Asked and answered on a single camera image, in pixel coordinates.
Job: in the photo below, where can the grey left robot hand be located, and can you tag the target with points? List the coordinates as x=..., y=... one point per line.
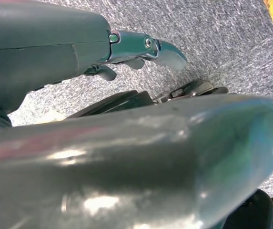
x=127, y=164

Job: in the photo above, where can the pale floor tape strip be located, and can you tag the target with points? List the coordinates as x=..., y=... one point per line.
x=50, y=117

